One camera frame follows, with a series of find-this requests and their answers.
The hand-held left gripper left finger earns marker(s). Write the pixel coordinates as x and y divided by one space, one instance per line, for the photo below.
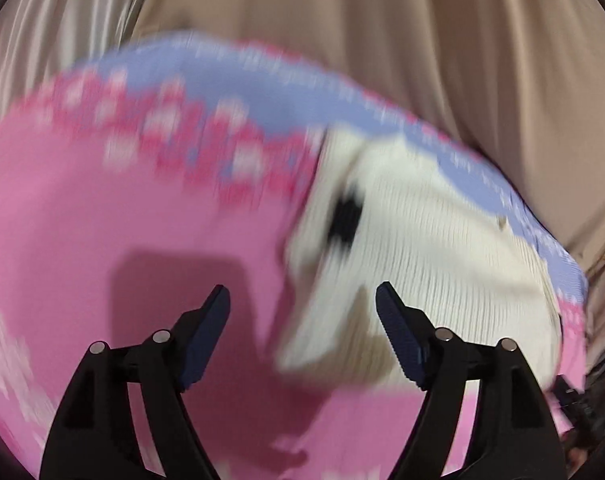
208 329

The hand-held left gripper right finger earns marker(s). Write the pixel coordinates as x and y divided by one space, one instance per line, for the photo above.
398 329

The pink knitted sweater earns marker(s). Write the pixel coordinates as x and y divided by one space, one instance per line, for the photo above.
147 240

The beige bed sheet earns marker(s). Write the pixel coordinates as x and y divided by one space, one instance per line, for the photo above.
382 30

